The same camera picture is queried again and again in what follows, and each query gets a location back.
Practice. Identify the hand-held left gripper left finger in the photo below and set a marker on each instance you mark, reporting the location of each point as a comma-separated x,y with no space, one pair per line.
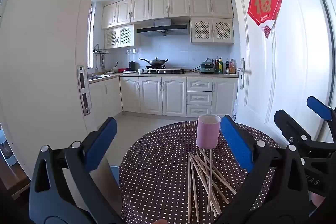
101,145

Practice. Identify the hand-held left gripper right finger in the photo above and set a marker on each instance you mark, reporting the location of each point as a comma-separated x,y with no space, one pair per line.
236,142

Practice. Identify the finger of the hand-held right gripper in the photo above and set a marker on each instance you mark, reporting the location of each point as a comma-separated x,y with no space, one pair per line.
319,108
286,124

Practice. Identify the pink cup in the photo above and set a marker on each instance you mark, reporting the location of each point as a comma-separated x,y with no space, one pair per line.
207,132

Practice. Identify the bundle of wooden chopsticks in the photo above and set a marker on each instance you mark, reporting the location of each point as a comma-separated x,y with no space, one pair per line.
209,187

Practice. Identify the person's right hand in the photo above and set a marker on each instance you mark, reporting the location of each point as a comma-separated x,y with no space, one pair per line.
319,201

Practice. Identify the blue chair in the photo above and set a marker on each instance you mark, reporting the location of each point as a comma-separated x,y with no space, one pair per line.
115,176

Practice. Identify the white door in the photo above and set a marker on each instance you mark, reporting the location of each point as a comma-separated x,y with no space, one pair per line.
288,69

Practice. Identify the metal door strike plate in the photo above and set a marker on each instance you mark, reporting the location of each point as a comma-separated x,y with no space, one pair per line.
84,90

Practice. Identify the polka dot round table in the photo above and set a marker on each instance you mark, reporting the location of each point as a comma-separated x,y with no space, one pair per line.
157,161

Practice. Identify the steel kitchen sink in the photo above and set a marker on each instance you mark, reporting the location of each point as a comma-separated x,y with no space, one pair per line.
97,77

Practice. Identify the orange sauce bottle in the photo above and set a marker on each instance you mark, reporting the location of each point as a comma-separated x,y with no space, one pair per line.
232,67

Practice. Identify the dark sauce bottle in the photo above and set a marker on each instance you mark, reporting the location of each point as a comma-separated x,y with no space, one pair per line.
227,67

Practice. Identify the yellow green oil bottle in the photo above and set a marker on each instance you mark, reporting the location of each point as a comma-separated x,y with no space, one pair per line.
220,66

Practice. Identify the red food container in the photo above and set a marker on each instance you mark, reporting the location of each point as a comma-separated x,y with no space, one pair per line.
122,70

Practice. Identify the white plate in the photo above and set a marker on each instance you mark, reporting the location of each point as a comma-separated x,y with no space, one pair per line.
129,72

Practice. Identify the red cap sauce bottle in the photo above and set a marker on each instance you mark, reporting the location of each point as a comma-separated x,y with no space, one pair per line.
216,66

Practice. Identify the cream lower kitchen cabinets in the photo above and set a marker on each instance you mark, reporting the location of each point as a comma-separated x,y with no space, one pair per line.
168,95

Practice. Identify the black kettle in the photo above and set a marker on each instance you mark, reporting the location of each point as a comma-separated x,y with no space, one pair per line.
131,65

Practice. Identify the clear plastic bottle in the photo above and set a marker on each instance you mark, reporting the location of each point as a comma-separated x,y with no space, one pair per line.
6,148

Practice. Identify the black gas stove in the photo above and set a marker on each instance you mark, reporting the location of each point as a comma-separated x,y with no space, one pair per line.
165,71

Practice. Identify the steel wok with lid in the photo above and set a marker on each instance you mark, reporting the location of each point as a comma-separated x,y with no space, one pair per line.
157,62

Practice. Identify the kitchen window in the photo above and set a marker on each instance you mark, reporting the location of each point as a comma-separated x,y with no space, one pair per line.
90,37

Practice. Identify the cream lattice door cabinet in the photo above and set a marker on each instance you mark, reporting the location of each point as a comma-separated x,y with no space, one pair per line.
212,30
119,36

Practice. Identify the red paper door decoration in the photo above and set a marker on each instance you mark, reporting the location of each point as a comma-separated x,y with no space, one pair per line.
265,3

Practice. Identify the range hood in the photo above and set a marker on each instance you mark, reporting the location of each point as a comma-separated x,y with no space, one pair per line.
162,28

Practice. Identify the wall utensil rack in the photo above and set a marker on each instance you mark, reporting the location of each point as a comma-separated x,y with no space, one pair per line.
101,50

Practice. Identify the cream upper wall cabinets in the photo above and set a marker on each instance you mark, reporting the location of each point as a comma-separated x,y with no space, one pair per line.
170,5

